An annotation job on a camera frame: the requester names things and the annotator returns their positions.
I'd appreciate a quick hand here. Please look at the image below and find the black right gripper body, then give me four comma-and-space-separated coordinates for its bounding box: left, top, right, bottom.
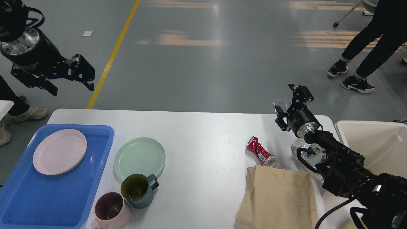
287, 108, 321, 139

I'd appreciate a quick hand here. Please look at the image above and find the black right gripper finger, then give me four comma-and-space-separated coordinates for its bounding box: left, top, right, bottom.
288, 84, 314, 113
274, 106, 291, 131

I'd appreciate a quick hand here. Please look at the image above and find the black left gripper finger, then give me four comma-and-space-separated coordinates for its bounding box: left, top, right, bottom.
63, 54, 95, 92
10, 64, 58, 96

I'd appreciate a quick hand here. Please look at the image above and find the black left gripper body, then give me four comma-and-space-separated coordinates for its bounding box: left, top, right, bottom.
1, 27, 69, 77

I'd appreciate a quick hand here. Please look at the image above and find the dark teal mug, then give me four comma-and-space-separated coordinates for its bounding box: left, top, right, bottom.
121, 174, 159, 209

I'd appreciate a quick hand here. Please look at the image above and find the pink mug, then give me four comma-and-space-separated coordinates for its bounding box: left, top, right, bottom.
91, 192, 131, 229

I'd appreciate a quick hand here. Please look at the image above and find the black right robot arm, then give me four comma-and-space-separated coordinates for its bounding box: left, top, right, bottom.
274, 84, 407, 229

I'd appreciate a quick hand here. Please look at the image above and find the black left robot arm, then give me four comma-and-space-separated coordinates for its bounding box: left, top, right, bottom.
0, 0, 95, 96

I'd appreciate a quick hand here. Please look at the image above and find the crumpled clear plastic wrapper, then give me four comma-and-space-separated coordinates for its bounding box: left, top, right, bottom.
291, 139, 327, 182

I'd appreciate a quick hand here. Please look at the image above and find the person at left edge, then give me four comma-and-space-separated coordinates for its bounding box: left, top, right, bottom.
0, 75, 49, 147

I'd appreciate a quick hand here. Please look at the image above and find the white side table corner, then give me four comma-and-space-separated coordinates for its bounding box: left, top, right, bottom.
0, 100, 14, 120

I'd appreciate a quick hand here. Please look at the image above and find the crushed red soda can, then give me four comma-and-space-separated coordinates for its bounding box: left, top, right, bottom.
246, 136, 278, 168

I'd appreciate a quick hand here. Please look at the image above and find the pink plate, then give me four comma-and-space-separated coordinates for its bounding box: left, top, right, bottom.
32, 129, 87, 175

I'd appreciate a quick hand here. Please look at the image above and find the brown paper bag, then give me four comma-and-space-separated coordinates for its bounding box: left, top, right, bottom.
235, 165, 318, 229

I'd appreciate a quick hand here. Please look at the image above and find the beige plastic bin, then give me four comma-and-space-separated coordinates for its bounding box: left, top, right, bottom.
335, 121, 407, 178

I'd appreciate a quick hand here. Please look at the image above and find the green plate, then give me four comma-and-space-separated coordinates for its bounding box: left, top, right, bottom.
114, 137, 167, 181

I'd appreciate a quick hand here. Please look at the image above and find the person in dark jeans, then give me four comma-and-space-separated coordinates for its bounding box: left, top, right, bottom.
327, 0, 407, 94

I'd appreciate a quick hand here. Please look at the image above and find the blue plastic tray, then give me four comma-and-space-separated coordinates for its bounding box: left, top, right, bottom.
0, 124, 114, 229

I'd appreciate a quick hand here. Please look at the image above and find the white chair frame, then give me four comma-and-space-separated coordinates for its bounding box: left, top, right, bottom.
333, 0, 378, 28

